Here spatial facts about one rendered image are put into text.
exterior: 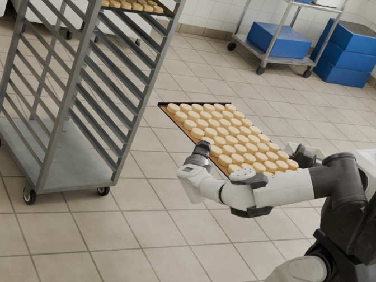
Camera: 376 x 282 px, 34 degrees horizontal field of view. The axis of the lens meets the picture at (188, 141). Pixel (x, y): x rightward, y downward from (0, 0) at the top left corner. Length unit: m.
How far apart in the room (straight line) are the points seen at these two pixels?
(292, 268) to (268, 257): 1.54
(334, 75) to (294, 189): 5.26
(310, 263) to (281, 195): 0.40
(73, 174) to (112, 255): 0.51
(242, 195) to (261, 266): 1.83
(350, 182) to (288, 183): 0.17
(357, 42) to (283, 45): 0.92
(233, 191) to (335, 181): 0.29
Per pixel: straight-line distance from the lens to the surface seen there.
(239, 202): 1.79
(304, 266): 2.10
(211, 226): 3.67
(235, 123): 2.48
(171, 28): 3.01
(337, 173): 1.76
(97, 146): 3.51
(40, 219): 3.25
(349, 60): 6.97
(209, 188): 1.86
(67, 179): 3.32
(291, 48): 6.46
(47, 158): 3.08
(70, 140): 3.65
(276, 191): 1.74
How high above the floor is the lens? 2.02
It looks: 27 degrees down
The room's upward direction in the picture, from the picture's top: 23 degrees clockwise
